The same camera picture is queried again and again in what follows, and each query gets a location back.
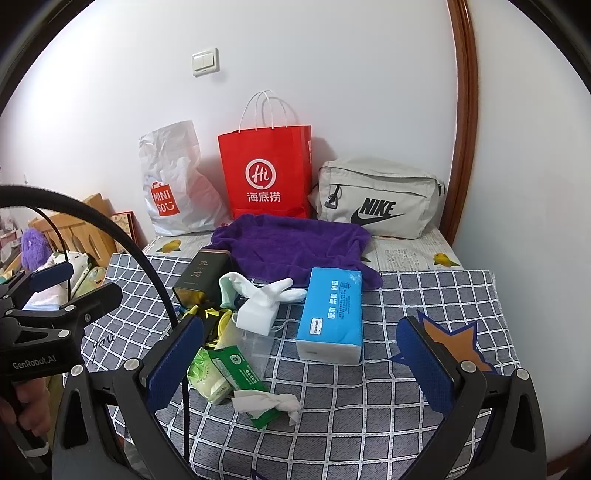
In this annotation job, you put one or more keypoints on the purple plush toy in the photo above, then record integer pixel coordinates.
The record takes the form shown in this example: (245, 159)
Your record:
(35, 250)

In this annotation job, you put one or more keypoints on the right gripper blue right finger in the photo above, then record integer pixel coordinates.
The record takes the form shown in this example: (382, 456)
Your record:
(420, 354)

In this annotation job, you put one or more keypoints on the green wet wipes packet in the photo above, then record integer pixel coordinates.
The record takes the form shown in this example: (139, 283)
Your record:
(233, 366)

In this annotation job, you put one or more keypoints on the purple towel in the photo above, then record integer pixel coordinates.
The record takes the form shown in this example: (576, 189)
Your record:
(269, 248)

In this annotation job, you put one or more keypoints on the white rubber glove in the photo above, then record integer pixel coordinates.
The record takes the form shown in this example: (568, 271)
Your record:
(233, 284)

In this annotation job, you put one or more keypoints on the person's left hand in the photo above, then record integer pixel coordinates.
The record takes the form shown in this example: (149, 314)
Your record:
(35, 417)

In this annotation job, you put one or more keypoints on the dark green tea box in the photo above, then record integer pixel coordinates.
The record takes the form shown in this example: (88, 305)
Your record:
(198, 284)

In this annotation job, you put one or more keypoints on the white sponge block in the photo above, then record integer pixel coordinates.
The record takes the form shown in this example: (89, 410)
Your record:
(257, 317)

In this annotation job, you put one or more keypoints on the blue tissue pack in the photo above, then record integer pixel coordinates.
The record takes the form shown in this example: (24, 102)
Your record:
(331, 326)

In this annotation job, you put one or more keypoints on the beige Nike bag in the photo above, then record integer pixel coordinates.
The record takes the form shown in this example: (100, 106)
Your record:
(384, 197)

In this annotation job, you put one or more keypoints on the red Haidilao paper bag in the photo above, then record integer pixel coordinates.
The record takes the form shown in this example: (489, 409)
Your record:
(267, 169)

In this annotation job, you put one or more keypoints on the white wall switch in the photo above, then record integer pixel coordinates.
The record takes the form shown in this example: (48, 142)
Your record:
(205, 62)

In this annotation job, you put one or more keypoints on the light green tissue pack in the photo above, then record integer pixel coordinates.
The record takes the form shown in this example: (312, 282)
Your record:
(207, 379)

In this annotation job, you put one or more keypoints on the white tissue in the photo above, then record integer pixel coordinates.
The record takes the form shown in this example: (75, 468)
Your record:
(263, 407)

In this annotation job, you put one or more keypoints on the wooden furniture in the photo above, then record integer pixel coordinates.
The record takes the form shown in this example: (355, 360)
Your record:
(78, 235)

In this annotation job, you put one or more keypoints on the yellow black mesh pouch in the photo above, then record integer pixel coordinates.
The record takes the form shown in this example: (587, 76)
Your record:
(215, 322)

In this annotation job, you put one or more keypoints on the newspaper print sheet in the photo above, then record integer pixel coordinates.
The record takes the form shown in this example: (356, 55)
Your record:
(384, 254)

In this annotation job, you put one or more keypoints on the clear plastic bag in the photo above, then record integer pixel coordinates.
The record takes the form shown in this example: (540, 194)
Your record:
(256, 349)

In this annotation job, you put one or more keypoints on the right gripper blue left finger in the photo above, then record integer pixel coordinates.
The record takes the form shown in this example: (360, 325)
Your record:
(168, 360)

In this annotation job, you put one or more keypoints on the brown wooden door frame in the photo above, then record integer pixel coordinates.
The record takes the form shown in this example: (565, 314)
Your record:
(467, 117)

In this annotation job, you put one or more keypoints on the grey checked cloth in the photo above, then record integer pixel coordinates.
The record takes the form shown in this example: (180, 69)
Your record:
(366, 421)

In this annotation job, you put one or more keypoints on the orange star patch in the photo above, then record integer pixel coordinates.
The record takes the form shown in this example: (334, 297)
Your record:
(460, 343)

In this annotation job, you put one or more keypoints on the white Miniso plastic bag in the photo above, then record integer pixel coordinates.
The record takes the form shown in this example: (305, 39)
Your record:
(179, 198)

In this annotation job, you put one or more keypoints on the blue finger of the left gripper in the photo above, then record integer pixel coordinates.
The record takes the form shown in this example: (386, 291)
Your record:
(90, 307)
(48, 277)

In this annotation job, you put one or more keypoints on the red patterned box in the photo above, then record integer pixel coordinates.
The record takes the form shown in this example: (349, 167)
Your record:
(125, 221)

